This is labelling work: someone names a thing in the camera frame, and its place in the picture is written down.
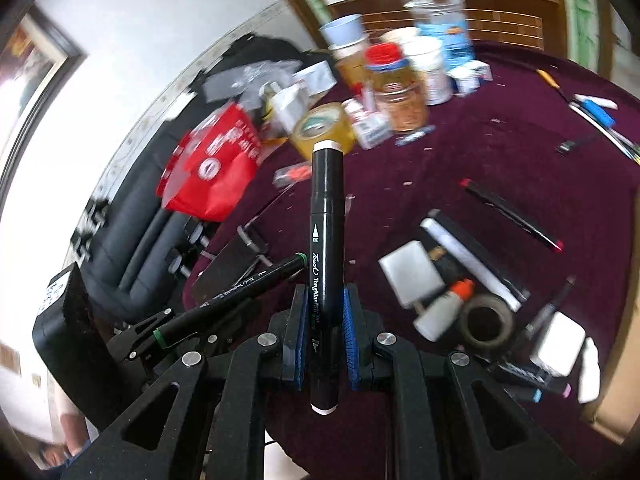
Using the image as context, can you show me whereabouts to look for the wooden shelf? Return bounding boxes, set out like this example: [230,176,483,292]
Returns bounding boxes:
[320,0,561,51]

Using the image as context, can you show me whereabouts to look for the black marker grey caps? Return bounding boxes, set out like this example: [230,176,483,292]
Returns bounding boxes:
[427,209,531,301]

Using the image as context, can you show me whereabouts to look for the small white barcode box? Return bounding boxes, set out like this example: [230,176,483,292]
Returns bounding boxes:
[347,99,393,150]

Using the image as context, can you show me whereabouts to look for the black flat case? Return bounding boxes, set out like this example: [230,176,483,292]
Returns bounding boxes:
[192,232,271,306]

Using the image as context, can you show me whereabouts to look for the small white blue box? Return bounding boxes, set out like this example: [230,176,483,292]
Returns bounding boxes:
[450,59,493,96]

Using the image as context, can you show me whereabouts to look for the black clip pen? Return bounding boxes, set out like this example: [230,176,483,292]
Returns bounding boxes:
[557,135,601,153]

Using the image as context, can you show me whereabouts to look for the paper cup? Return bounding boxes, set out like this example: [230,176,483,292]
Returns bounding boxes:
[320,14,368,51]

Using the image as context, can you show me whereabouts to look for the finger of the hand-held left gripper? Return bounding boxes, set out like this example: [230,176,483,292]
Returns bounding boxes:
[107,309,176,361]
[175,300,253,356]

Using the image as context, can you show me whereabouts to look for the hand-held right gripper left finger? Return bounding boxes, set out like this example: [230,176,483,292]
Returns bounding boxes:
[62,285,313,480]

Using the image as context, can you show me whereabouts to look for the yellow black pen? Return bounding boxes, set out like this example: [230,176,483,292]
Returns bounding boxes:
[536,67,561,92]

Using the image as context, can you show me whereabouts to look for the white plastic jar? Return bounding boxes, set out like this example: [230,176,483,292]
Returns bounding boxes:
[400,36,453,106]

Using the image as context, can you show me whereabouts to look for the black marker blue cap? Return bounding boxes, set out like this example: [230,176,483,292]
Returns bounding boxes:
[487,360,543,403]

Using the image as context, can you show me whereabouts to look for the red plastic bag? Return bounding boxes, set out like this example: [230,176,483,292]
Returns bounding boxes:
[155,102,263,222]

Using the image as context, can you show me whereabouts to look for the small black white pen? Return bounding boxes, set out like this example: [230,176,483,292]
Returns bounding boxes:
[395,126,436,146]

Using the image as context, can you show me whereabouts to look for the orange item clear packet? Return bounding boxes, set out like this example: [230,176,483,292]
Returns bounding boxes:
[274,162,313,188]

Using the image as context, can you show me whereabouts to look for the cardboard box tray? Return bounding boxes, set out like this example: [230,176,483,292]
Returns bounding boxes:
[580,310,640,441]

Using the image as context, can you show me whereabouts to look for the clear jar red lid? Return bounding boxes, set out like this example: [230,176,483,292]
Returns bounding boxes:
[364,42,431,133]

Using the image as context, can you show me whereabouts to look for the blue lighter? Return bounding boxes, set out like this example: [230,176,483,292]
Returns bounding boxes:
[580,101,617,128]

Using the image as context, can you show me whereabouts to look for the white rectangular box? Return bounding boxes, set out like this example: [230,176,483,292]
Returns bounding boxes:
[378,240,446,308]

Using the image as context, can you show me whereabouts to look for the black marker red caps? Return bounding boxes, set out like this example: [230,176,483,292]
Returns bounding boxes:
[460,178,565,253]

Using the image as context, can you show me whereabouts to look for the person's left forearm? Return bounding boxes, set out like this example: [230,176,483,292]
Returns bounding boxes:
[47,385,98,466]

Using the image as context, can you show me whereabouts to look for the clear bottle blue label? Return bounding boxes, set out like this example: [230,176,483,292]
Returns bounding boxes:
[405,0,476,68]

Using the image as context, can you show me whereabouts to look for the white glue bottle orange cap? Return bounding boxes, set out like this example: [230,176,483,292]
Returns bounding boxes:
[412,279,475,341]

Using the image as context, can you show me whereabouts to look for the bamboo wall poster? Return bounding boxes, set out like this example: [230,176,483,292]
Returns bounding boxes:
[565,0,608,68]

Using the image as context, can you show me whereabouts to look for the black backpack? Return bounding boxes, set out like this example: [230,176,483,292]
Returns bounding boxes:
[75,35,311,321]

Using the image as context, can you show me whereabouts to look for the black gel pen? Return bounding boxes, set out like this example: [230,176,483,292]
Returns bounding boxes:
[515,275,577,361]

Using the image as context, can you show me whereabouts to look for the small white bottle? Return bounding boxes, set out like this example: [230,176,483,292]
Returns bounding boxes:
[577,337,601,403]

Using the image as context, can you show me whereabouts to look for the white flat stick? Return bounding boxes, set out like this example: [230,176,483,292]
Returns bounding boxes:
[574,94,618,110]

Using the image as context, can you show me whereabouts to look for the metal key ring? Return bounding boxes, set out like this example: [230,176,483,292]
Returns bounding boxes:
[236,225,273,273]

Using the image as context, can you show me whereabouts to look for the clear plastic bag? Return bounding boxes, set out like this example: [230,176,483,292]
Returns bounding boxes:
[205,57,301,106]

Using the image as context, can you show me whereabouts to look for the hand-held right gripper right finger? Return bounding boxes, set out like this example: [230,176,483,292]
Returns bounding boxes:
[342,284,583,480]

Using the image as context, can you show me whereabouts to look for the white square box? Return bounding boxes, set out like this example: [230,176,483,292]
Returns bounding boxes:
[530,311,587,377]

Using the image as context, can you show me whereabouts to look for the black marker white caps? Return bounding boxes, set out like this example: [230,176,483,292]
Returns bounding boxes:
[309,141,347,416]

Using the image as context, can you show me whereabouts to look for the black marker green caps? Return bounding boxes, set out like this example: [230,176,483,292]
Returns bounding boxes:
[152,254,307,352]

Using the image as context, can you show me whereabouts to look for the tan packing tape roll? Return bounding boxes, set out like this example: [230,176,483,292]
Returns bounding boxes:
[291,102,357,160]

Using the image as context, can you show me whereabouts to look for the dark picture frame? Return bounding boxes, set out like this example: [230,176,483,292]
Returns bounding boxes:
[0,5,86,181]

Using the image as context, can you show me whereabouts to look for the dark tape roll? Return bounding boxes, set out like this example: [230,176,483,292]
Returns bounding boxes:
[457,294,517,356]

